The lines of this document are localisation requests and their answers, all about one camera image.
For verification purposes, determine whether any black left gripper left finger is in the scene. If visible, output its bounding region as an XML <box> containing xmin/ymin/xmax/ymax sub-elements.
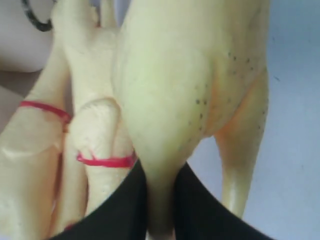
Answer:
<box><xmin>51</xmin><ymin>161</ymin><xmax>148</xmax><ymax>240</ymax></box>

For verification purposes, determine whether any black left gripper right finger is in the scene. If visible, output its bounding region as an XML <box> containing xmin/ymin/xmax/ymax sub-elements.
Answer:
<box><xmin>173</xmin><ymin>163</ymin><xmax>271</xmax><ymax>240</ymax></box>

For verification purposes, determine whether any whole yellow rubber chicken front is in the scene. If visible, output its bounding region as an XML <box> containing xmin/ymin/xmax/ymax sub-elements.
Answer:
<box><xmin>52</xmin><ymin>0</ymin><xmax>136</xmax><ymax>232</ymax></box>

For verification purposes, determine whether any whole yellow rubber chicken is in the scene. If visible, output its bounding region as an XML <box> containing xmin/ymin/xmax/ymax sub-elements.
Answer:
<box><xmin>0</xmin><ymin>49</ymin><xmax>69</xmax><ymax>240</ymax></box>
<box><xmin>52</xmin><ymin>0</ymin><xmax>136</xmax><ymax>232</ymax></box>

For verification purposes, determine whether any headless yellow rubber chicken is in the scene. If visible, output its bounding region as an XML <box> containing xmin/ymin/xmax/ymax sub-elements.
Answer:
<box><xmin>113</xmin><ymin>0</ymin><xmax>270</xmax><ymax>240</ymax></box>

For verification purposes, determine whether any whole yellow rubber chicken back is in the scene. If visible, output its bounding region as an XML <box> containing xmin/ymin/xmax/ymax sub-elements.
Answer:
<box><xmin>0</xmin><ymin>49</ymin><xmax>69</xmax><ymax>240</ymax></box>

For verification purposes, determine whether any cream bin marked O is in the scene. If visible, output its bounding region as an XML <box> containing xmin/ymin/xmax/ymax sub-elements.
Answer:
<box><xmin>0</xmin><ymin>0</ymin><xmax>52</xmax><ymax>73</ymax></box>

